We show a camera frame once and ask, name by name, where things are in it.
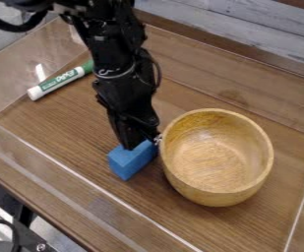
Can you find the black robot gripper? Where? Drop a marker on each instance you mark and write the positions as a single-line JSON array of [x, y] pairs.
[[124, 94]]

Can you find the blue foam block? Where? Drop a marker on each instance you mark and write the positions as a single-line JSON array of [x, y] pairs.
[[126, 162]]

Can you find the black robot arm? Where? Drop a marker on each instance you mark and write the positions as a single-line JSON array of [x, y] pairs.
[[107, 27]]

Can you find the light wooden bowl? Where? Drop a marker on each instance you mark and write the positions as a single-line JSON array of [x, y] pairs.
[[217, 156]]

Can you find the green white dry-erase marker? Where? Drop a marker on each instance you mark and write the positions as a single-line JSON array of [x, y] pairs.
[[50, 85]]

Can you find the black metal stand base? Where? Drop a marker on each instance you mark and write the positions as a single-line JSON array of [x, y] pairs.
[[27, 241]]

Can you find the clear acrylic front wall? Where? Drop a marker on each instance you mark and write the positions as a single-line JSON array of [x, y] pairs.
[[91, 215]]

